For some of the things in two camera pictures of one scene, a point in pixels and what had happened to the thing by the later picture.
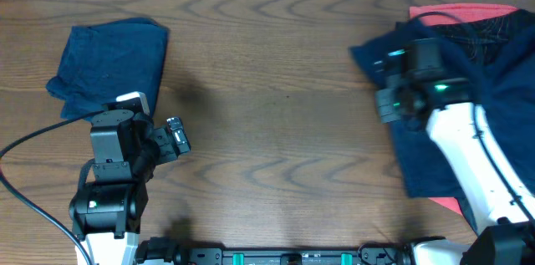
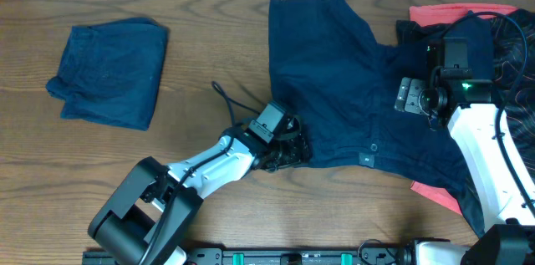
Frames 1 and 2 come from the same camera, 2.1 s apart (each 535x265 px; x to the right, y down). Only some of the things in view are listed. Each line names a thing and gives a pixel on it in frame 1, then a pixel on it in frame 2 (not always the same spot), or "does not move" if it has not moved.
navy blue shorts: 502,83 -> 330,70
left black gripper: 168,150 -> 298,153
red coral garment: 459,11 does not move
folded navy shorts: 99,61 does not move
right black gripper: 384,115 does not move
